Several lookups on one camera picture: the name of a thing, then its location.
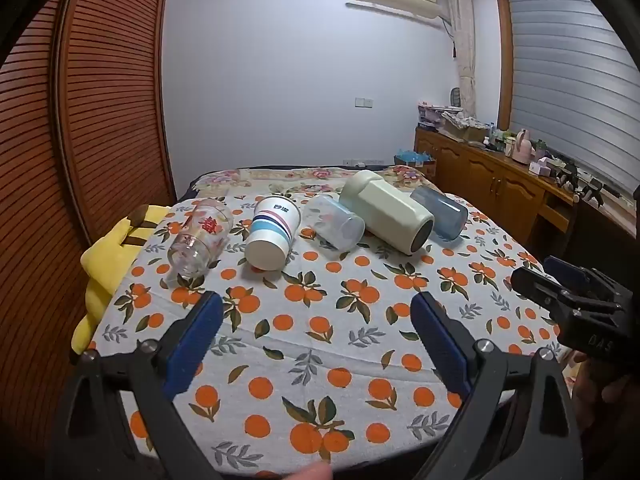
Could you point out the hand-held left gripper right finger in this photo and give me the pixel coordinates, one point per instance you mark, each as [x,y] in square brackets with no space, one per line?
[440,345]

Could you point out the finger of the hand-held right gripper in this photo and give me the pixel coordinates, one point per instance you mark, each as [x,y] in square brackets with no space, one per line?
[535,285]
[565,267]

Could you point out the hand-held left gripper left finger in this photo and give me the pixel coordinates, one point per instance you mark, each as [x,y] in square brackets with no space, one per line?
[194,345]

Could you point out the red floral glass cup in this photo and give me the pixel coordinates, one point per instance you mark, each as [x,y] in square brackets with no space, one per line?
[200,240]

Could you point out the blue translucent cup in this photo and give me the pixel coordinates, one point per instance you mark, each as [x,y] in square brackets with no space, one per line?
[442,216]

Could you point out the striped paper cup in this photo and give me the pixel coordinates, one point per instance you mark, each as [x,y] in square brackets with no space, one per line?
[272,240]

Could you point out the cream thermos cup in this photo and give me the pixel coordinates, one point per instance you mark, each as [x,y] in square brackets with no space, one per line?
[387,215]

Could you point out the clear floral plastic cup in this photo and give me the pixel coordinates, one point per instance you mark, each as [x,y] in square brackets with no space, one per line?
[334,227]

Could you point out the person's right hand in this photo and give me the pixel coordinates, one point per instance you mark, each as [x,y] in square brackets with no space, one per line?
[585,390]

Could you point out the person's left hand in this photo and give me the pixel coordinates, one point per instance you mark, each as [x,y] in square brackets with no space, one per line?
[310,473]

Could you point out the black mini tripod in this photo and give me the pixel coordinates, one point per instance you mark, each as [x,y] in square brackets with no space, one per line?
[570,175]

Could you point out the pink tissue box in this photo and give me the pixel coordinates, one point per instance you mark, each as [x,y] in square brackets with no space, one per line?
[542,166]

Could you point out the wooden sideboard cabinet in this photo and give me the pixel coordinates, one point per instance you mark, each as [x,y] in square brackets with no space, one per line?
[480,180]

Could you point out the orange fruit printed blanket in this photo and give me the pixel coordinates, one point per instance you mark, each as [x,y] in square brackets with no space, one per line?
[320,340]

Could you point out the yellow plush toy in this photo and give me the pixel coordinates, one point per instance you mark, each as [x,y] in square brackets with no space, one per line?
[107,255]

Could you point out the pink kettle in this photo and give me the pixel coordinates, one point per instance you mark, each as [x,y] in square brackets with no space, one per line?
[522,147]

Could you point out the cardboard box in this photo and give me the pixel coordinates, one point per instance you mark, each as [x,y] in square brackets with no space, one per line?
[465,127]

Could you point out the box of blue bottles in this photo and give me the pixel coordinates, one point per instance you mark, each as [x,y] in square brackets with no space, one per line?
[415,160]

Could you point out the grey window blind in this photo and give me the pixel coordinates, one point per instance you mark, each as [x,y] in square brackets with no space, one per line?
[570,90]

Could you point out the pink storage box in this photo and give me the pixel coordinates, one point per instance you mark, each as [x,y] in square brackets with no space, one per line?
[432,115]

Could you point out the small black fan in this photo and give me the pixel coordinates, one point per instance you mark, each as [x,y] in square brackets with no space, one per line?
[456,96]

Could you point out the floral quilt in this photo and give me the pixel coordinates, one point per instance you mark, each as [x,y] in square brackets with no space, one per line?
[310,177]

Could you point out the beige curtain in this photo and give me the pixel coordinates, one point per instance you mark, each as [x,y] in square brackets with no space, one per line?
[462,50]

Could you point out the wooden louvered wardrobe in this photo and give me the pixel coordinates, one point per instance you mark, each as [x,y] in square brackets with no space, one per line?
[85,125]

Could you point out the white wall socket strip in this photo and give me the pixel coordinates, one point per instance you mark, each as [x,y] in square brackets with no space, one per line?
[364,162]

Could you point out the white wall switch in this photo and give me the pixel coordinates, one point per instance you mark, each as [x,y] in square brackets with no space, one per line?
[365,102]

